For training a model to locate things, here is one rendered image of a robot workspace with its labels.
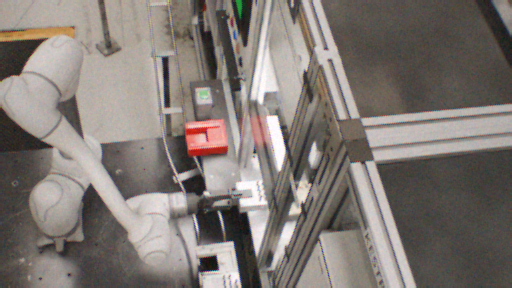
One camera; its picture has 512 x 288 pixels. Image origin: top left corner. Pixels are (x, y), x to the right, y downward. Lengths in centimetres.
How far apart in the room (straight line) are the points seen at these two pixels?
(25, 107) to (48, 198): 55
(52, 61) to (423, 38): 107
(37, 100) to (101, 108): 182
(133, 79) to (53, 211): 164
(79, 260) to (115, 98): 146
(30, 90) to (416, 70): 108
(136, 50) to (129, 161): 142
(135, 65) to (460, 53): 274
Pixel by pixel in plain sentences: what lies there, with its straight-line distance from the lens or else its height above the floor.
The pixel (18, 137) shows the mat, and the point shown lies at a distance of 351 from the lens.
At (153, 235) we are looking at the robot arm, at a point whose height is 115.
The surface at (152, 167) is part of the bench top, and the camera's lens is 251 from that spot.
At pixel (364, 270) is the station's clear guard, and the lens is 106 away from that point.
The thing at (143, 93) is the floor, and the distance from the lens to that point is 359.
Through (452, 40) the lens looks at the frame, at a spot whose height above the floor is 201.
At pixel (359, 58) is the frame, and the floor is 201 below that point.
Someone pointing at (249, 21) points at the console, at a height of 164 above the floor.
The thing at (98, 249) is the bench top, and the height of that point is 68.
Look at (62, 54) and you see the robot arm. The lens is 181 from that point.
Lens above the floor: 285
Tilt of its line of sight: 57 degrees down
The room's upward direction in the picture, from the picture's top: 11 degrees clockwise
